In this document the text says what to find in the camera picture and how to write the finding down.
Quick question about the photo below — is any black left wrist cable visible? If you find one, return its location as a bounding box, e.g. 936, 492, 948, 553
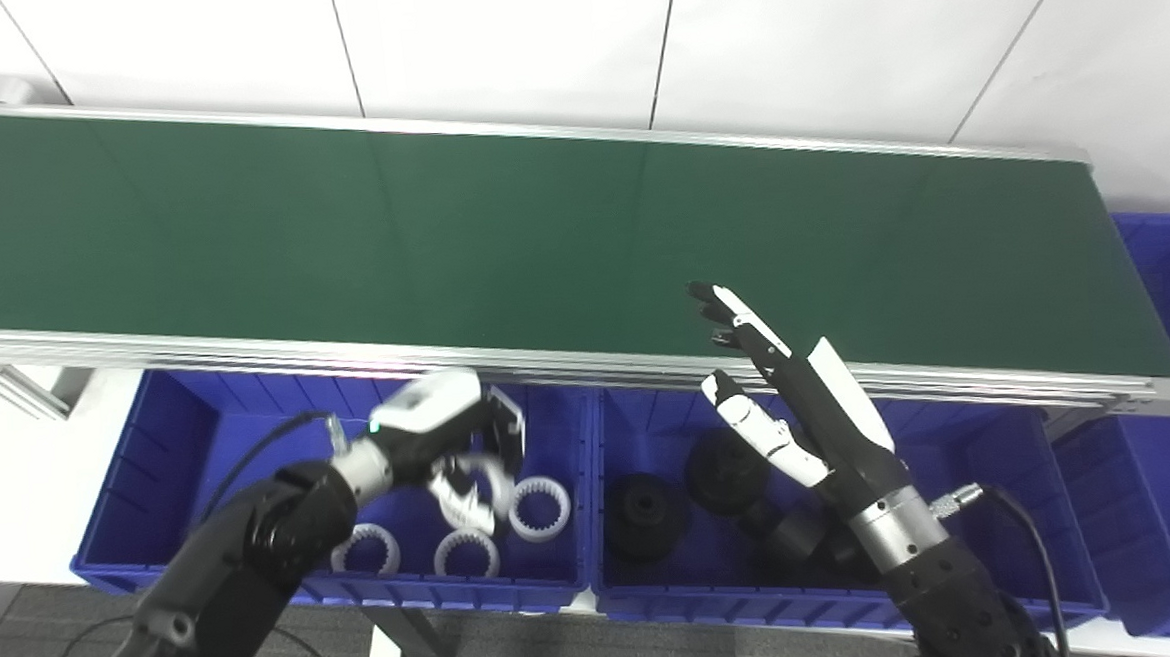
192, 409, 352, 522

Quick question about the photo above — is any grey metal stand leg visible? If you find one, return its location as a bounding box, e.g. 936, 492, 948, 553
359, 601, 459, 657

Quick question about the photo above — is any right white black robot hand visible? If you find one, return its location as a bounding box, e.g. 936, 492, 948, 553
686, 272, 908, 526

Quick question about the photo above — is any blue bin with white rings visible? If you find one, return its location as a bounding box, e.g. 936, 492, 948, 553
60, 346, 607, 638

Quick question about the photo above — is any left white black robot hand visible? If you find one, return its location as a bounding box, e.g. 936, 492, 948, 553
365, 364, 534, 543

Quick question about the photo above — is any aluminium conveyor support leg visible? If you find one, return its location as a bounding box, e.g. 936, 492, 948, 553
1043, 405, 1094, 440
0, 353, 92, 424

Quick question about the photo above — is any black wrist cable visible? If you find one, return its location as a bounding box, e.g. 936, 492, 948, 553
192, 409, 352, 522
927, 478, 1072, 657

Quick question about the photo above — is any blue bin with black parts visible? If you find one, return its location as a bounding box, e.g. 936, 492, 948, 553
583, 362, 1110, 655

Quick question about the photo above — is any black round plastic part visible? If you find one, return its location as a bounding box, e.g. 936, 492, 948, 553
752, 498, 885, 593
683, 427, 774, 520
603, 470, 694, 567

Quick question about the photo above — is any green conveyor belt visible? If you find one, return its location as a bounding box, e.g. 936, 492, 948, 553
0, 17, 1170, 478

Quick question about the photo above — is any white toothed plastic ring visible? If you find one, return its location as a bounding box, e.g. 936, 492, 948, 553
429, 448, 520, 538
431, 526, 502, 582
327, 522, 402, 580
506, 474, 574, 545

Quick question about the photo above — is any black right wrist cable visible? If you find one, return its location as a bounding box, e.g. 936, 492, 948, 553
927, 478, 1072, 657

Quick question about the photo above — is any large empty blue bin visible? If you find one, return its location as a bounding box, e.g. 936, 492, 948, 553
1038, 210, 1170, 645

